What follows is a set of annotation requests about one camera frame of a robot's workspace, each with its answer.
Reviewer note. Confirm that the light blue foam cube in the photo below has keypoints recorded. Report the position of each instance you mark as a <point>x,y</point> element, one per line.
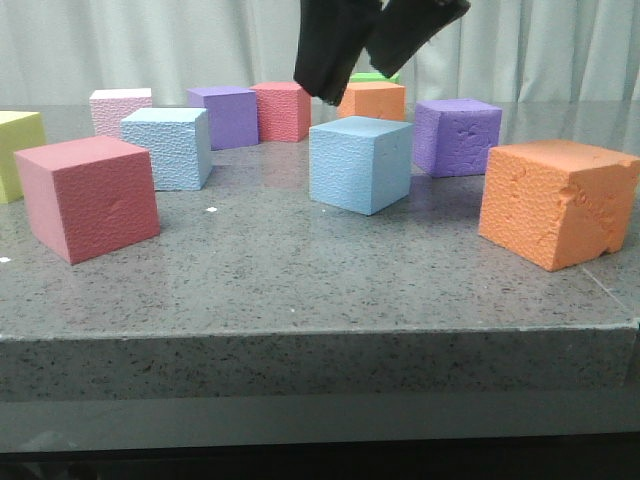
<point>178,141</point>
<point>360,164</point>

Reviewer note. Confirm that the orange foam cube back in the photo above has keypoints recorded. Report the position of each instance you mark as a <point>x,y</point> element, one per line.
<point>376,99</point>

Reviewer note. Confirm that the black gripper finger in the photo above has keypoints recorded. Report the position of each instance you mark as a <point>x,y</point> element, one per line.
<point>404,26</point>
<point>332,35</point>

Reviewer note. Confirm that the green foam cube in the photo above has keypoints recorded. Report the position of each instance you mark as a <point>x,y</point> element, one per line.
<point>374,77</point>

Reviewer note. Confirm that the purple foam cube right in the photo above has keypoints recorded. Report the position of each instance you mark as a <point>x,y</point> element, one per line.
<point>452,137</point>

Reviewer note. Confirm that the yellow foam cube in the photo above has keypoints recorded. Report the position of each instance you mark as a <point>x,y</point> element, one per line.
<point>19,130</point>

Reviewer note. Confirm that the red foam cube front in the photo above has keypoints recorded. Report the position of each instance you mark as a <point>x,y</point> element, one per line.
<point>88,197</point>

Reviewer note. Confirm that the orange foam cube front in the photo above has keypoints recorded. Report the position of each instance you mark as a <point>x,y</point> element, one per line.
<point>558,203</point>

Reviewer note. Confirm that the purple foam cube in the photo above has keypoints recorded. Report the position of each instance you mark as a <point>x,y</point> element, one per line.
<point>452,137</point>
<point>232,113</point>

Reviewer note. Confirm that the red foam cube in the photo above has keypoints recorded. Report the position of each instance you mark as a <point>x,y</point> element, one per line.
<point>88,197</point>
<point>284,111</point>

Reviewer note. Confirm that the red foam cube back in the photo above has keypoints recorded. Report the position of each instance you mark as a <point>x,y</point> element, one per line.
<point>284,111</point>

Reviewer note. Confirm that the pink foam cube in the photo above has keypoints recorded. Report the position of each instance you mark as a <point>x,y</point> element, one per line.
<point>110,106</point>

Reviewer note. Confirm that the white curtain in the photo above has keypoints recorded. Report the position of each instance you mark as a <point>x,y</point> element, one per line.
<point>59,52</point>

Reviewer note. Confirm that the purple foam cube back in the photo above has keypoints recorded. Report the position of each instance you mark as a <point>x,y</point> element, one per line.
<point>232,113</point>

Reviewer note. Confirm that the orange foam cube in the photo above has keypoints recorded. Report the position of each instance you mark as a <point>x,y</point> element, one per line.
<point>376,99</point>
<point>558,203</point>

